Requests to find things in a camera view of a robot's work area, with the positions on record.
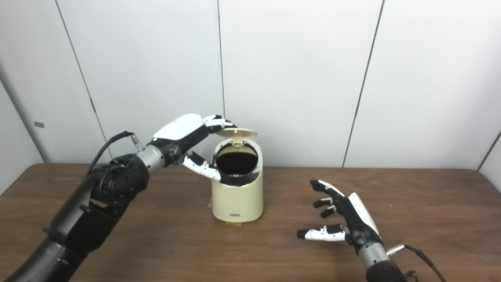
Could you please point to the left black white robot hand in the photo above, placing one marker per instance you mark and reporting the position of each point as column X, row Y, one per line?
column 180, row 131

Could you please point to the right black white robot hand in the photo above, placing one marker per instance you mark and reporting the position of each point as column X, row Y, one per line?
column 358, row 219

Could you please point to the cream round bin lid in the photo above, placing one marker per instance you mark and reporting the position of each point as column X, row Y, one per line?
column 238, row 133

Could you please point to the cream-colored desktop trash bin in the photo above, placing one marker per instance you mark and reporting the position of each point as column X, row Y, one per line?
column 236, row 201

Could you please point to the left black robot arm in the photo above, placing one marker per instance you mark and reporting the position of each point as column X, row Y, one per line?
column 90, row 211

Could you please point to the small grey wall label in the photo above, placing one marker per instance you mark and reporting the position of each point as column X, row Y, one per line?
column 38, row 124

